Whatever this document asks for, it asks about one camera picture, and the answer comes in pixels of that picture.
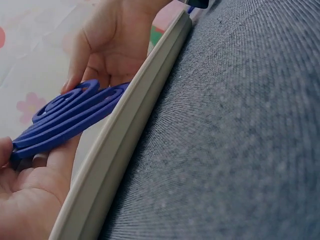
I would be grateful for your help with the cream plastic tray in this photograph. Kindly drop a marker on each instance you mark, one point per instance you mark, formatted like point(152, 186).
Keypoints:
point(120, 132)

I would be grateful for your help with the black wrist band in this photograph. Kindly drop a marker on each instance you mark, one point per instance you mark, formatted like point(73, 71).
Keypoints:
point(200, 3)

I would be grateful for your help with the person's left hand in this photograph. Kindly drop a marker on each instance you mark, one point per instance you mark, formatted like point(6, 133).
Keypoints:
point(30, 207)

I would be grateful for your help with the blue spiral-patterned object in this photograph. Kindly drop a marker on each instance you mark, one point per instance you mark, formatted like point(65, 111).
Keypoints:
point(75, 118)

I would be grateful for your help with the person's left thumb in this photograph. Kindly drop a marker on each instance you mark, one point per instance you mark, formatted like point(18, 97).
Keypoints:
point(4, 151)

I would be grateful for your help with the person's right hand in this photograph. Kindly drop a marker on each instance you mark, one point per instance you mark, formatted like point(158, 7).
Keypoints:
point(125, 32)

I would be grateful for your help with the person's right thumb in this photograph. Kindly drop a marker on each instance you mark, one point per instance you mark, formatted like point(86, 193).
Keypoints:
point(79, 61)

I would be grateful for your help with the person's right fingers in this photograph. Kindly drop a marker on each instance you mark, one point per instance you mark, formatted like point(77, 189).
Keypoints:
point(95, 71)

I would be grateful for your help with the person's left fingers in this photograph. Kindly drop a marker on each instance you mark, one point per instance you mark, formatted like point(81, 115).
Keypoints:
point(59, 157)

